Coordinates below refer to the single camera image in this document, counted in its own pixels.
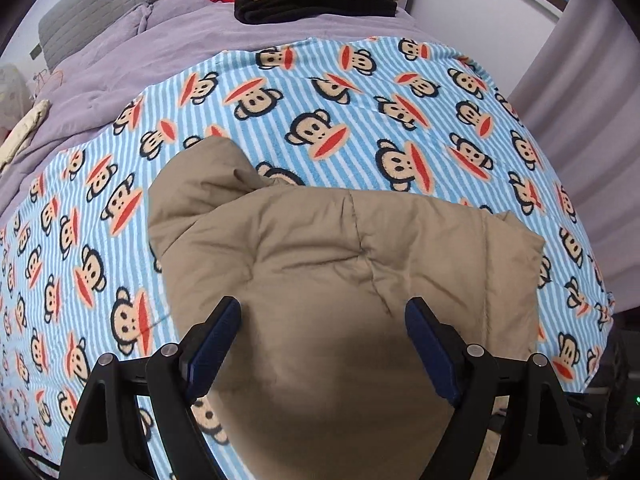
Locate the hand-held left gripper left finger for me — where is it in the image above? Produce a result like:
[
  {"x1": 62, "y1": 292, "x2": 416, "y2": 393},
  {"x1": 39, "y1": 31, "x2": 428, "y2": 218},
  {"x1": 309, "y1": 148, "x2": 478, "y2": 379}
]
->
[{"x1": 60, "y1": 296, "x2": 242, "y2": 480}]

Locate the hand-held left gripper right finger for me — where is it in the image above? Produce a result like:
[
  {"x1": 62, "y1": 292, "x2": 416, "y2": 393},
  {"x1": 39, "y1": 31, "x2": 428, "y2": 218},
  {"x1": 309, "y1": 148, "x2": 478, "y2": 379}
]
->
[{"x1": 404, "y1": 297, "x2": 585, "y2": 480}]

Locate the tan quilted jacket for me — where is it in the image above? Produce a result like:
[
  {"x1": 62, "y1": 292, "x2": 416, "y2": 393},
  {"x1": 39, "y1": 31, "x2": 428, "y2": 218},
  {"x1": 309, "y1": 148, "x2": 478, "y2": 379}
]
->
[{"x1": 147, "y1": 136, "x2": 546, "y2": 480}]

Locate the blue striped monkey print blanket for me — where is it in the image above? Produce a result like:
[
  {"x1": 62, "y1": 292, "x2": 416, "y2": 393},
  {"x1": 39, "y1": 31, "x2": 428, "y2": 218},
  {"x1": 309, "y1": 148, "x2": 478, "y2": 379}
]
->
[{"x1": 0, "y1": 35, "x2": 617, "y2": 480}]

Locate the light purple curtain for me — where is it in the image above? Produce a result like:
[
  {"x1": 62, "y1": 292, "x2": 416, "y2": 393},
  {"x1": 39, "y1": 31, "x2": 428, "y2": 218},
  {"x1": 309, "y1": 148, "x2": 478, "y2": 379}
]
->
[{"x1": 504, "y1": 0, "x2": 640, "y2": 313}]

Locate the cream quilted cloth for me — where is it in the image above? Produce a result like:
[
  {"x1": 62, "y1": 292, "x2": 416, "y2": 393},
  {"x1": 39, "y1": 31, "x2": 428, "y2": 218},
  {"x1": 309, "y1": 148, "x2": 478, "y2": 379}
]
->
[{"x1": 0, "y1": 99, "x2": 52, "y2": 175}]

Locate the purple duvet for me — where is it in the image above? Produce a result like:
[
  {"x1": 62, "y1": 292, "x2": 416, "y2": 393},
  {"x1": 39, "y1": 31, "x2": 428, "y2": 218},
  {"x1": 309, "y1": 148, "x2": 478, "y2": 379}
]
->
[{"x1": 0, "y1": 0, "x2": 426, "y2": 221}]

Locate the white fluffy object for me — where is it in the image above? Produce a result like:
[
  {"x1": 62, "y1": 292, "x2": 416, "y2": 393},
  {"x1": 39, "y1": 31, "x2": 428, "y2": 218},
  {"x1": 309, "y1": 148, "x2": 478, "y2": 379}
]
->
[{"x1": 0, "y1": 64, "x2": 34, "y2": 137}]

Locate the grey padded headboard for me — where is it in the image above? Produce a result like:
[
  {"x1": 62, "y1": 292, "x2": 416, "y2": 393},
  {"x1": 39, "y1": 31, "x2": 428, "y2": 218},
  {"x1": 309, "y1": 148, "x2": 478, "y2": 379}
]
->
[{"x1": 30, "y1": 2, "x2": 68, "y2": 70}]

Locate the black folded cloth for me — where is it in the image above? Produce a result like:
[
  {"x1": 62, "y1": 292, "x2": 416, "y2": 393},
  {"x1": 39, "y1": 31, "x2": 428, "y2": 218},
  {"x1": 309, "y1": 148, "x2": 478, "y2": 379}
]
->
[{"x1": 234, "y1": 0, "x2": 399, "y2": 26}]

